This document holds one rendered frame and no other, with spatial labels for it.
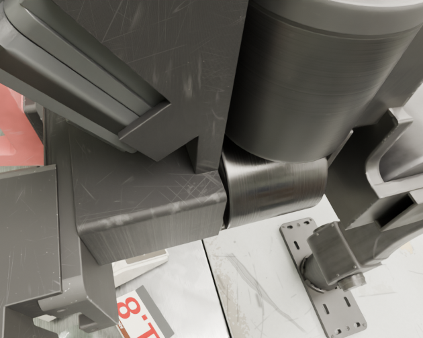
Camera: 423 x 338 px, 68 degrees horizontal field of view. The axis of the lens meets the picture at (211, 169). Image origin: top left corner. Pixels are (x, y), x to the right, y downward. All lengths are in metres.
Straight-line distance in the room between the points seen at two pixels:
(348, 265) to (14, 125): 0.39
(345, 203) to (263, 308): 0.40
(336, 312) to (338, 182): 0.43
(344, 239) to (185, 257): 0.26
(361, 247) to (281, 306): 0.19
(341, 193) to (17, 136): 0.17
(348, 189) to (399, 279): 0.51
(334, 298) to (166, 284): 0.28
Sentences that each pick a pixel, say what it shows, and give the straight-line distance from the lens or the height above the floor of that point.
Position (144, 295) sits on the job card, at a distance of 0.55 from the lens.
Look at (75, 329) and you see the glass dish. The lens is 0.56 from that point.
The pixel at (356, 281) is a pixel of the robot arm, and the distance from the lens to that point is 0.47.
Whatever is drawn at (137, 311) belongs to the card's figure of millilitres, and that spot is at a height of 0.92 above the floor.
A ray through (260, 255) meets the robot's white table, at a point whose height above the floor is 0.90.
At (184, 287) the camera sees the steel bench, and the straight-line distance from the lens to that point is 0.55.
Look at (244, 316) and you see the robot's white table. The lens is 0.55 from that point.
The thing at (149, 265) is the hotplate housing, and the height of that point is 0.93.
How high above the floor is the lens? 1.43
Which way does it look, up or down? 55 degrees down
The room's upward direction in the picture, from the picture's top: 9 degrees clockwise
